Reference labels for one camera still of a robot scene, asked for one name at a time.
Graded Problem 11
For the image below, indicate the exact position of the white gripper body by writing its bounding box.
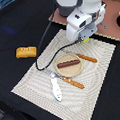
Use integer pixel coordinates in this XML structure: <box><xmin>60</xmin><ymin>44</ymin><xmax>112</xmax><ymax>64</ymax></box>
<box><xmin>66</xmin><ymin>5</ymin><xmax>105</xmax><ymax>42</ymax></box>

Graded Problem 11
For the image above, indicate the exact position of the yellow toy butter box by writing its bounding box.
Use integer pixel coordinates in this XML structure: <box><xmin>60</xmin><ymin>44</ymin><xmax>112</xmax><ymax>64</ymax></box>
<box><xmin>82</xmin><ymin>36</ymin><xmax>90</xmax><ymax>43</ymax></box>

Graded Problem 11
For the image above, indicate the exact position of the brown toy sausage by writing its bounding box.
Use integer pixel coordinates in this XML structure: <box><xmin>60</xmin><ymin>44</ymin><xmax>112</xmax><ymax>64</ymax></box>
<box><xmin>57</xmin><ymin>60</ymin><xmax>80</xmax><ymax>68</ymax></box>

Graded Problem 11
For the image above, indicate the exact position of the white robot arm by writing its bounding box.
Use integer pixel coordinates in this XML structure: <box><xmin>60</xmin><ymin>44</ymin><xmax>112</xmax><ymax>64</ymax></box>
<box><xmin>57</xmin><ymin>0</ymin><xmax>105</xmax><ymax>42</ymax></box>

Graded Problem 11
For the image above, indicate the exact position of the brown toy stove board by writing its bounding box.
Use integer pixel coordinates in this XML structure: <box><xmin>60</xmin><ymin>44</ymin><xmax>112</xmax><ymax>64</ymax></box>
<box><xmin>53</xmin><ymin>0</ymin><xmax>120</xmax><ymax>40</ymax></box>

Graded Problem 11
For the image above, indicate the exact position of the round wooden plate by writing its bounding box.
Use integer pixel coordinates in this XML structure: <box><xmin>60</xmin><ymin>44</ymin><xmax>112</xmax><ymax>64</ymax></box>
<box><xmin>55</xmin><ymin>53</ymin><xmax>83</xmax><ymax>78</ymax></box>

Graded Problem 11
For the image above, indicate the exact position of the orange toy bread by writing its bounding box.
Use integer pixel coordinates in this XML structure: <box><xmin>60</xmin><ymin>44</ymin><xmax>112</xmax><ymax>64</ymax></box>
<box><xmin>16</xmin><ymin>47</ymin><xmax>36</xmax><ymax>58</ymax></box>

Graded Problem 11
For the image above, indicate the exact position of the beige woven placemat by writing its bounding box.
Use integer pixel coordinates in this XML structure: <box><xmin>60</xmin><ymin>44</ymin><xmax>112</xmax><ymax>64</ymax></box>
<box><xmin>9</xmin><ymin>26</ymin><xmax>117</xmax><ymax>120</ymax></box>

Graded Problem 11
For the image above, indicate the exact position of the knife with wooden handle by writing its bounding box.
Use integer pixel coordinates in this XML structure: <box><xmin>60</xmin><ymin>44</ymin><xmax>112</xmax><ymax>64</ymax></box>
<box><xmin>60</xmin><ymin>49</ymin><xmax>99</xmax><ymax>64</ymax></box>

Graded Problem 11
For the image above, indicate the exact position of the fork with wooden handle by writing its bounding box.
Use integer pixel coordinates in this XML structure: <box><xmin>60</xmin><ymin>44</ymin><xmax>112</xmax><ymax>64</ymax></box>
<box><xmin>44</xmin><ymin>68</ymin><xmax>85</xmax><ymax>89</ymax></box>

